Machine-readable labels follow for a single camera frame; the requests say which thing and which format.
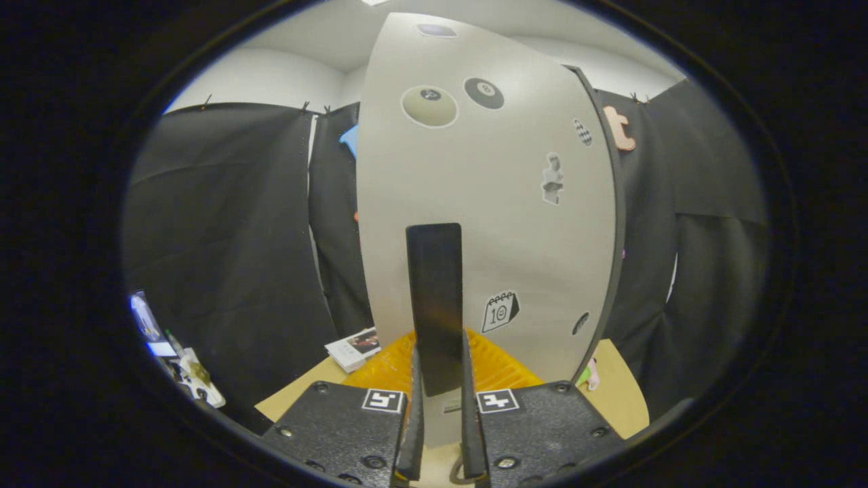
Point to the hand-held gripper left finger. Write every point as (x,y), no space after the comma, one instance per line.
(410,440)

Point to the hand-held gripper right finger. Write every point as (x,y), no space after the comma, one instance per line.
(472,440)

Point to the white shoe cabinet door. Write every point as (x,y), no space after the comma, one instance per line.
(508,237)

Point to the grey shoe cabinet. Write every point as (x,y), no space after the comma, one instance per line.
(620,224)

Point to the white book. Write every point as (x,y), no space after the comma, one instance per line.
(349,352)

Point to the pink green plush toy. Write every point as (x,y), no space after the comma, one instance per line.
(592,373)

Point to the white printed box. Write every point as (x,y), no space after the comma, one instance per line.
(200,383)

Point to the black backdrop cloth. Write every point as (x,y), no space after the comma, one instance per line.
(224,237)

